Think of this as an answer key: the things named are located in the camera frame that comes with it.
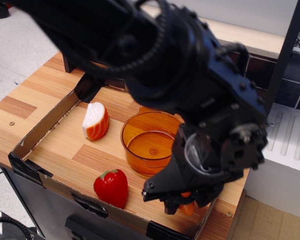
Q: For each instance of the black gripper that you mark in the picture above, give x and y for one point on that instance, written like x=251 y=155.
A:
x=198 y=165

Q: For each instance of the orange toy carrot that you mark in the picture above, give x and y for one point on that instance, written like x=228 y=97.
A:
x=187 y=209

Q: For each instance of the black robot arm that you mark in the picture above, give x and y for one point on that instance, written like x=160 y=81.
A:
x=111 y=38

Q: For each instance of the cardboard fence with black tape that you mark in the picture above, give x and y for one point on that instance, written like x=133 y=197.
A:
x=56 y=155

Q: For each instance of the orange transparent plastic pot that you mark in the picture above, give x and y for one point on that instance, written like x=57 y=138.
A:
x=147 y=138

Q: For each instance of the red toy strawberry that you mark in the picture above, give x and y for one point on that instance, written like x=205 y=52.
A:
x=112 y=187

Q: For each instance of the white ribbed appliance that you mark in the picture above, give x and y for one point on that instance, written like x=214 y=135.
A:
x=276 y=182

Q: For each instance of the toy salmon sushi piece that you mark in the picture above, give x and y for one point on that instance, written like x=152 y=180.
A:
x=96 y=121

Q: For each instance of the grey cabinet under table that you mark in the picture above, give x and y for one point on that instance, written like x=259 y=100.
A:
x=69 y=216

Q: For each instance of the dark tile backsplash panel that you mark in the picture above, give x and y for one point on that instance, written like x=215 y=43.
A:
x=259 y=69

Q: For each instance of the black left upright post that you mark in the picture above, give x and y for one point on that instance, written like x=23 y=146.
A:
x=69 y=66

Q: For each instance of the black upright post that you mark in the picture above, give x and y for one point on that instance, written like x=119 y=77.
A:
x=69 y=66
x=283 y=59

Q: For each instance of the black right upright post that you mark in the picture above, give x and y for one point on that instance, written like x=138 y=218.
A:
x=283 y=59

